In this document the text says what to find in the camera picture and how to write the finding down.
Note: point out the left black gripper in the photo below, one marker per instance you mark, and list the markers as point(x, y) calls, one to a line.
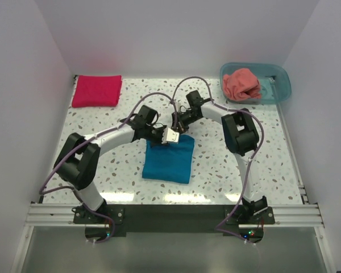
point(161, 129)

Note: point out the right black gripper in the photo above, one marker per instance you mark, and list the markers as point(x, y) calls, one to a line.
point(181, 127)

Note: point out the blue t shirt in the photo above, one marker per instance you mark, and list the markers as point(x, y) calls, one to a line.
point(171, 163)

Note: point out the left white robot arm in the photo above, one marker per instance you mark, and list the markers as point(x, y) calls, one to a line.
point(78, 159)

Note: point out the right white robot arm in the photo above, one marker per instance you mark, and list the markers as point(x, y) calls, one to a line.
point(243, 135)

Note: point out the salmon t shirt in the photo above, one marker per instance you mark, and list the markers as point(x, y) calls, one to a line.
point(241, 85)

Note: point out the folded red t shirt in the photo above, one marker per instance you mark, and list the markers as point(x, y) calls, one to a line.
point(97, 91)

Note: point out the teal plastic bin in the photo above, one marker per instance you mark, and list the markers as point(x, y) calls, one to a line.
point(274, 80)

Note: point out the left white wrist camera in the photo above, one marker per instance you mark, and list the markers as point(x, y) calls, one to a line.
point(170, 136)

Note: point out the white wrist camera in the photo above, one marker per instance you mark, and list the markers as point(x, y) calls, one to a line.
point(174, 105)
point(170, 136)

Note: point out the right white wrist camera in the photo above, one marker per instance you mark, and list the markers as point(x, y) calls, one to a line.
point(174, 105)

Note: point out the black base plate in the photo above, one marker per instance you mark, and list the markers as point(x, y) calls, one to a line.
point(120, 220)

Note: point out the aluminium rail frame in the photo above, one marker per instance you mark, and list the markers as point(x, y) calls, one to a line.
point(59, 215)

